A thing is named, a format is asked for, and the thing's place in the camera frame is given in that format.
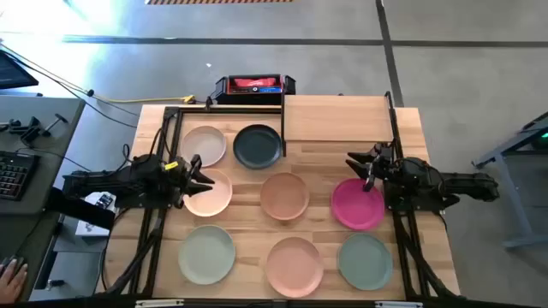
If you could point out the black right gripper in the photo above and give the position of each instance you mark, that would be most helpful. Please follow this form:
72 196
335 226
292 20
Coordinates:
387 167

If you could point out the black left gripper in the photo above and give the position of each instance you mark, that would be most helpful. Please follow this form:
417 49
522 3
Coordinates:
180 179

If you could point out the light peach plate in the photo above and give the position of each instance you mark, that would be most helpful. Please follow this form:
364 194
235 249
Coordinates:
214 201

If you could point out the greyish beige plate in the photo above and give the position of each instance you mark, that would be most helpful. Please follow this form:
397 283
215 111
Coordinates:
201 143

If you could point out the magenta plate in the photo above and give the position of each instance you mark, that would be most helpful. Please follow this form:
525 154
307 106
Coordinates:
357 209

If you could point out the dark green plate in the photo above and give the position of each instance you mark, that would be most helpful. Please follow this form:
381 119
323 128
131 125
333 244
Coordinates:
257 147

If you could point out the pale green plate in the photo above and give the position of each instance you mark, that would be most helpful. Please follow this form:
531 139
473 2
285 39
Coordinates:
206 254

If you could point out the tan brown plate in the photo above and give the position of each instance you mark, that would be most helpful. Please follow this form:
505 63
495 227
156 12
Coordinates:
284 197

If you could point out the grey-green plate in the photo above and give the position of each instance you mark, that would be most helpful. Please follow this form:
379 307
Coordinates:
365 262

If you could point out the salmon pink plate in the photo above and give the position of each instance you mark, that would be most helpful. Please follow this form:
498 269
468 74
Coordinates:
294 267

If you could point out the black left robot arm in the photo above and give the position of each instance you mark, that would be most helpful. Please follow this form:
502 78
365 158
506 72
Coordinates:
107 184

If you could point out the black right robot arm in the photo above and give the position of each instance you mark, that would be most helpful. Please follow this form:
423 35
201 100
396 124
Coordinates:
462 186

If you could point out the wooden shelf with black legs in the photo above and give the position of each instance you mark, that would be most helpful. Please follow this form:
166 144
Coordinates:
338 117

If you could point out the black and red power box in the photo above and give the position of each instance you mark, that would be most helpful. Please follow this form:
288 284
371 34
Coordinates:
254 90

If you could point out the white box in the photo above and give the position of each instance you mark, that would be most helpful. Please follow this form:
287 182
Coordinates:
92 229

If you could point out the grey desk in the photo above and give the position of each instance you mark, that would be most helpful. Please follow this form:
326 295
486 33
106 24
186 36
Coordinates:
55 149

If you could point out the black keyboard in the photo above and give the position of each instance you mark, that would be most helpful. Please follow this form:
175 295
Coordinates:
15 175

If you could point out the person's hand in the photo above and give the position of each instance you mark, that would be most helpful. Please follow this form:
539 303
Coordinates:
13 282

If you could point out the dark computer monitor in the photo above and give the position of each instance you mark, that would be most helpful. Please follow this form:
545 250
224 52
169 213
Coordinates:
13 72

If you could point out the black aluminium table frame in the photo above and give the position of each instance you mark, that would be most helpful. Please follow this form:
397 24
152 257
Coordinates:
175 128

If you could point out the silver aluminium bracket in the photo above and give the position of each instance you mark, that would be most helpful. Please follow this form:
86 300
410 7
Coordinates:
398 304
158 303

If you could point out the blue-grey standing desk frame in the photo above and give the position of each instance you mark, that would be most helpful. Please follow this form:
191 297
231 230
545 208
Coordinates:
514 201

